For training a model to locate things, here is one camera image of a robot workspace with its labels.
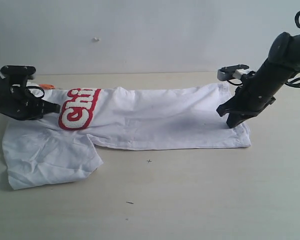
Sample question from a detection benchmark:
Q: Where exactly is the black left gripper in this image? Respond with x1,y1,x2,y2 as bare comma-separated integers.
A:
0,72,59,121

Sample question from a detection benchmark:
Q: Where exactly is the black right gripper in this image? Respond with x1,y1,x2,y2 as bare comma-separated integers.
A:
216,59,294,129

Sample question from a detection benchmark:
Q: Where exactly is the white t-shirt red lettering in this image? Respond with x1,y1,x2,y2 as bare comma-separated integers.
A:
2,83,251,190

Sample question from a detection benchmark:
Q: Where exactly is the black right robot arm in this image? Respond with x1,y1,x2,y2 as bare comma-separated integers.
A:
216,32,300,128

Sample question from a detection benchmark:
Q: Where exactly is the orange neck label tag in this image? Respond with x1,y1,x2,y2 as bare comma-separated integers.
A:
39,84,55,90

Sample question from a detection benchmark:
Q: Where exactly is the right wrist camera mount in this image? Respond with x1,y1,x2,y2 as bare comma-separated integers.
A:
217,64,256,86

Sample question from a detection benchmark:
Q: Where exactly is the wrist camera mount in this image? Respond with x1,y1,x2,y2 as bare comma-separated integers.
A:
217,64,256,86
0,65,37,87

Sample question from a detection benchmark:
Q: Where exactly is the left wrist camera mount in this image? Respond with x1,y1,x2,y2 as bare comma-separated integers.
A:
0,65,37,87

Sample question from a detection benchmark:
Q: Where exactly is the white wall plug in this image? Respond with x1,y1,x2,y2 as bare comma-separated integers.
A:
92,37,100,42

